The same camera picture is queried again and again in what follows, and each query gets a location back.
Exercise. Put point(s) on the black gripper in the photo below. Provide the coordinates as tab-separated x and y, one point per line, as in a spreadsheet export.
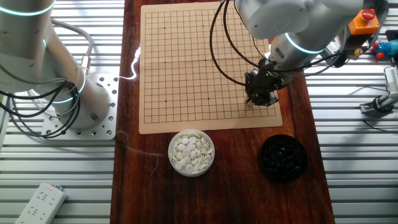
261	82

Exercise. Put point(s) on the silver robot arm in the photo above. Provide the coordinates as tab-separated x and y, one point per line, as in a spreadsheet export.
311	18

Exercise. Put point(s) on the beige Go board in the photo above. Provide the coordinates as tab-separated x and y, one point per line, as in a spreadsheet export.
186	77

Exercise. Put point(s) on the heap of black Go stones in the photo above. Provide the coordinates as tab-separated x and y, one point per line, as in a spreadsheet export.
283	158

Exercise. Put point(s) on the black round stone bowl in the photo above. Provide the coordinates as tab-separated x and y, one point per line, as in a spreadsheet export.
260	168

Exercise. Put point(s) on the heap of white Go stones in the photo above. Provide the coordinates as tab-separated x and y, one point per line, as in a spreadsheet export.
189	152

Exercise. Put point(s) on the small yellow ball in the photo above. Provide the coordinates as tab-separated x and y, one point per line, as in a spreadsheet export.
358	51

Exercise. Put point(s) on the white round stone bowl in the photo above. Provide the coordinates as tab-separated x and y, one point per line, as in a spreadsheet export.
170	161

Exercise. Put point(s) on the orange emergency stop box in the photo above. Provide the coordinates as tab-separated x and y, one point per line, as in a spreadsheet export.
363	25

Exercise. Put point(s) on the blue plastic toy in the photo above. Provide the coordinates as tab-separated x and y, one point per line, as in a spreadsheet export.
387	49

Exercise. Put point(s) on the silver perforated mounting plate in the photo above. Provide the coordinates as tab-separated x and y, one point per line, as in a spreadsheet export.
107	124

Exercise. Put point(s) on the white power strip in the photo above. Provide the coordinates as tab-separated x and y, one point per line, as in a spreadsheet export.
40	203

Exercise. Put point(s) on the silver camera on bracket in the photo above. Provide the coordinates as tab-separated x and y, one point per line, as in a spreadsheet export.
390	77

